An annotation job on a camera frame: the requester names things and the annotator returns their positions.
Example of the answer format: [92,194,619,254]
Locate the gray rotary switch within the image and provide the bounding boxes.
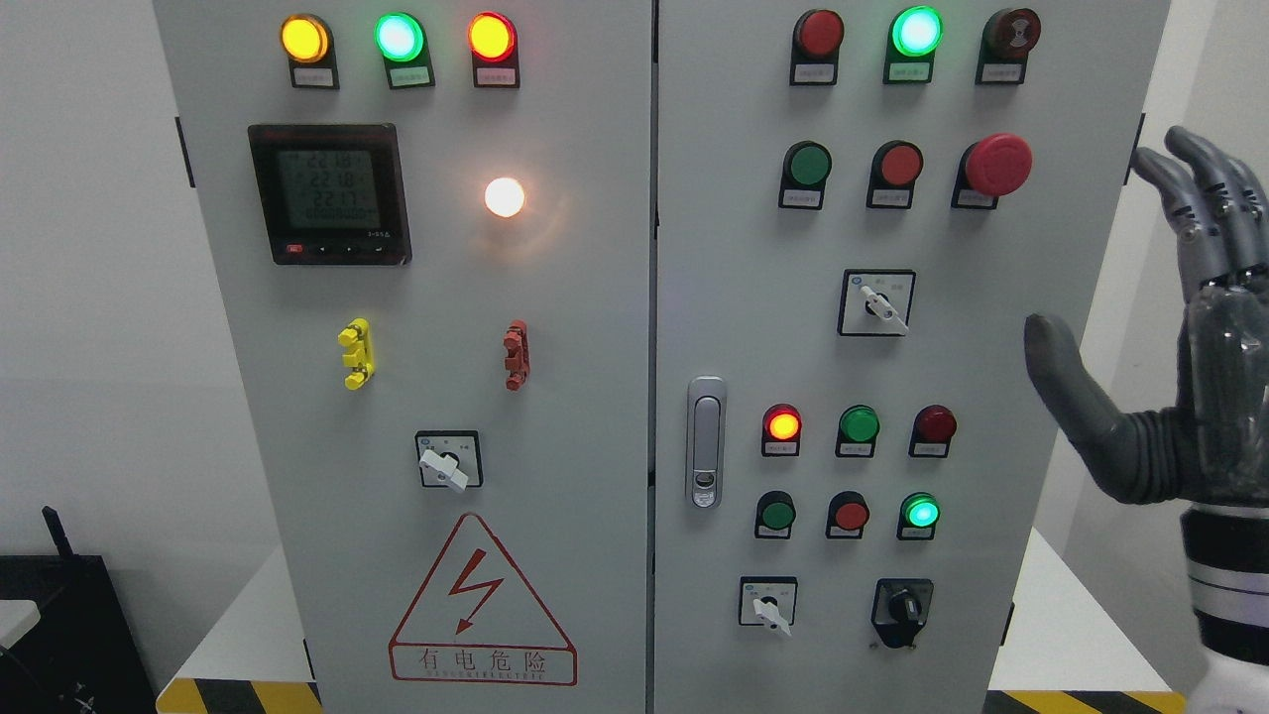
[739,577,798,637]
[838,270,916,337]

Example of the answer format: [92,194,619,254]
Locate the gray electrical cabinet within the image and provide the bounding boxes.
[154,1,1169,713]

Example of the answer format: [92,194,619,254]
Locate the red-brown toggle latch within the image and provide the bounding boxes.
[503,320,530,392]

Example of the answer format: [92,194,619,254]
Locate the lit red indicator light middle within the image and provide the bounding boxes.
[761,403,802,457]

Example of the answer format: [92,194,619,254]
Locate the white glowing indicator light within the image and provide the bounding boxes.
[483,178,525,218]

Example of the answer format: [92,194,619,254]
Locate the green push button lower row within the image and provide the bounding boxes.
[753,491,797,539]

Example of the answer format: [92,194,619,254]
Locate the green push button row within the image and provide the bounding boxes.
[778,141,832,209]
[753,491,797,539]

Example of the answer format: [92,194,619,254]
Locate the green indicator light middle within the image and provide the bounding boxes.
[835,405,879,458]

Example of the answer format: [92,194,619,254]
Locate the green indicator light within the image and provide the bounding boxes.
[835,405,879,458]
[883,5,944,85]
[376,11,435,90]

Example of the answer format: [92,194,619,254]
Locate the green push button upper row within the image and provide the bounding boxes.
[778,141,832,209]

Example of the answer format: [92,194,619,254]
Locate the red push button lower row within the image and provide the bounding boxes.
[825,491,871,539]

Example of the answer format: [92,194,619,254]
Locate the red push button row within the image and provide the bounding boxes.
[865,140,924,209]
[825,491,871,539]

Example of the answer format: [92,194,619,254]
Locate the yellow toggle latch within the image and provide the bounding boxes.
[338,320,376,392]

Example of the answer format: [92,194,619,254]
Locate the red electrical hazard warning sticker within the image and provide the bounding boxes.
[390,514,577,686]

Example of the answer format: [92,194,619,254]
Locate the lit green push button lower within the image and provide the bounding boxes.
[896,492,940,542]

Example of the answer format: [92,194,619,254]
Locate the red push button upper row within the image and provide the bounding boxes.
[865,140,924,209]

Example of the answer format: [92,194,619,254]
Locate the black digital power meter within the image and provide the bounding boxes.
[247,123,412,266]

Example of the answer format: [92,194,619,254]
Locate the red-orange indicator light top left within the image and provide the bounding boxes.
[468,11,520,88]

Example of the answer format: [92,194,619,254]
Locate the red indicator light top right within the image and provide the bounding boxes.
[789,8,845,86]

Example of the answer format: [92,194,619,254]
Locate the green indicator light top left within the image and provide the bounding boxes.
[376,11,435,90]

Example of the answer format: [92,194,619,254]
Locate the red emergency stop mushroom button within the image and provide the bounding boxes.
[950,134,1033,209]

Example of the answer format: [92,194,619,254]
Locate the green indicator light top right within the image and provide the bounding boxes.
[883,5,944,85]

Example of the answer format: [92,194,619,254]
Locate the yellow indicator light top left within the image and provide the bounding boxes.
[280,13,339,90]

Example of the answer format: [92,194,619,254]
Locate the dark red buzzer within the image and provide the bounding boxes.
[976,8,1042,85]

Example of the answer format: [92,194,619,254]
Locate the black box with antenna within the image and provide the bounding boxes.
[1,506,156,713]

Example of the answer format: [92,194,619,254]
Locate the silver door lock handle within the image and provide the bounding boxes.
[685,375,727,509]

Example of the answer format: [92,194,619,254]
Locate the gray rotary switch left door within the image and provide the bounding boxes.
[415,430,483,493]

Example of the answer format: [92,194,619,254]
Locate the gray rotary switch bottom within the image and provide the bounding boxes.
[739,577,798,637]

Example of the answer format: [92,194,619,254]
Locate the black rotary selector switch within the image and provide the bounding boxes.
[871,578,934,648]

